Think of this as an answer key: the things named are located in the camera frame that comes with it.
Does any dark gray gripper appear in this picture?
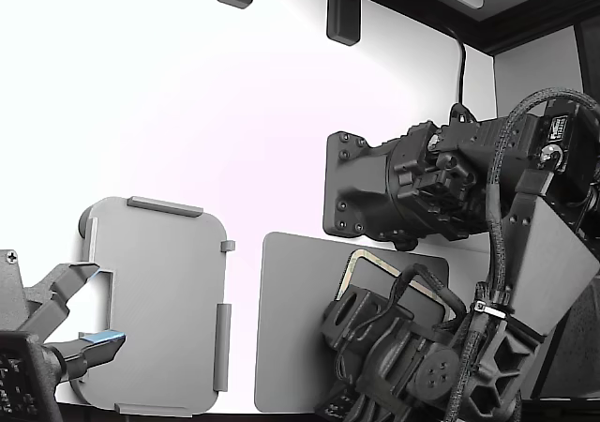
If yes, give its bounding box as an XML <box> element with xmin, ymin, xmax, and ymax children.
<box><xmin>0</xmin><ymin>248</ymin><xmax>128</xmax><ymax>382</ymax></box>

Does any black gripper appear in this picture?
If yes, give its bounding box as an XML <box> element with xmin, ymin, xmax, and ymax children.
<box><xmin>321</xmin><ymin>286</ymin><xmax>424</xmax><ymax>396</ymax></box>

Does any black six-joint robot arm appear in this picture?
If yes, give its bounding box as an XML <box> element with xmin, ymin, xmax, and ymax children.
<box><xmin>322</xmin><ymin>88</ymin><xmax>600</xmax><ymax>422</ymax></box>

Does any gray holder with ridges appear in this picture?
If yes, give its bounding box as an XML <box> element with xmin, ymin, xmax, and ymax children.
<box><xmin>77</xmin><ymin>195</ymin><xmax>236</xmax><ymax>418</ymax></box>

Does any flat gray plate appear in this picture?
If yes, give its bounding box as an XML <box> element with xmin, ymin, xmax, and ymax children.
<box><xmin>253</xmin><ymin>231</ymin><xmax>451</xmax><ymax>414</ymax></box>

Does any white zip tie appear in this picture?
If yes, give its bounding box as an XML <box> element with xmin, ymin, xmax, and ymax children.
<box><xmin>472</xmin><ymin>299</ymin><xmax>508</xmax><ymax>321</ymax></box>

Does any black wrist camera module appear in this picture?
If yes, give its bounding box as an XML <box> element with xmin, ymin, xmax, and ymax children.
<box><xmin>314</xmin><ymin>386</ymin><xmax>368</xmax><ymax>422</ymax></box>

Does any black camera circuit board mount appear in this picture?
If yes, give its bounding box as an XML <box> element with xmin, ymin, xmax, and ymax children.
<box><xmin>0</xmin><ymin>330</ymin><xmax>66</xmax><ymax>422</ymax></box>

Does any braided black cable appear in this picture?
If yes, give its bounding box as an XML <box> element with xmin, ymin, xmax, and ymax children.
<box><xmin>444</xmin><ymin>87</ymin><xmax>600</xmax><ymax>422</ymax></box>

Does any black border rail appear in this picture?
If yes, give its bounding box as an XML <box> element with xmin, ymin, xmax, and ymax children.
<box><xmin>302</xmin><ymin>0</ymin><xmax>600</xmax><ymax>57</ymax></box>

